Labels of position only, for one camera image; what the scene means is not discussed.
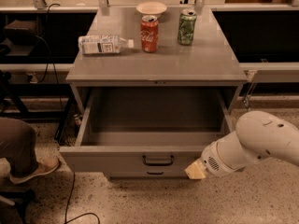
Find black hanging cable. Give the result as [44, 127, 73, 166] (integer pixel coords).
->
[35, 3, 64, 110]

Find black top drawer handle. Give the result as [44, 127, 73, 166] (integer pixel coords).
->
[142, 155, 175, 167]

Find person's leg brown trousers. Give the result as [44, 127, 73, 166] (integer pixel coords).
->
[0, 118, 38, 178]

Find black box on shelf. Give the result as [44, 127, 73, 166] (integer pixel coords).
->
[4, 20, 37, 46]

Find grey bottom drawer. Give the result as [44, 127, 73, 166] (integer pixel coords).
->
[104, 171, 188, 179]

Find green soda can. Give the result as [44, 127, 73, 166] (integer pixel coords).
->
[178, 8, 197, 46]

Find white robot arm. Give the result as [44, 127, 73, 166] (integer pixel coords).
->
[185, 111, 299, 180]

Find tan shoe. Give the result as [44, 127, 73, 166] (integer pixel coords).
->
[9, 158, 60, 185]

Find clear plastic water bottle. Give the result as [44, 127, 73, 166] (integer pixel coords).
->
[78, 35, 135, 55]

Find grey top drawer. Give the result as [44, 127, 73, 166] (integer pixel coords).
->
[61, 87, 232, 173]

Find grey metal drawer cabinet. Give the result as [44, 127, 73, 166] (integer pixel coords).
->
[65, 5, 249, 181]

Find white paper bowl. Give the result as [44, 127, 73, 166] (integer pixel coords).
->
[136, 2, 167, 18]

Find grey drawer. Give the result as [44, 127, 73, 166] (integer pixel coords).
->
[61, 87, 232, 173]
[104, 171, 188, 179]

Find black floor cable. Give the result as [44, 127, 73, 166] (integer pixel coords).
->
[64, 170, 101, 224]

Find red cola can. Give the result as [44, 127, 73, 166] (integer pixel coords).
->
[140, 15, 158, 52]

